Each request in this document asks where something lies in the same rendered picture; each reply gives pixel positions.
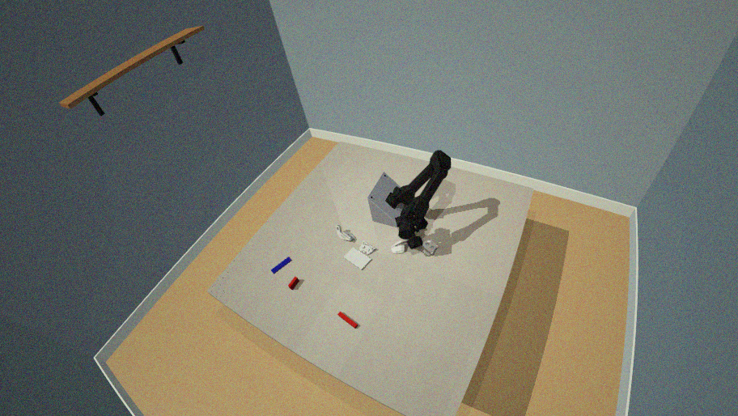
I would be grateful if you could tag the blue flat bar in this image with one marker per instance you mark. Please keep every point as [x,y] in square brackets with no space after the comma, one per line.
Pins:
[279,266]

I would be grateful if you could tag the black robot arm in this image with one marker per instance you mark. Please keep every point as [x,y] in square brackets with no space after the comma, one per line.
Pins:
[416,207]

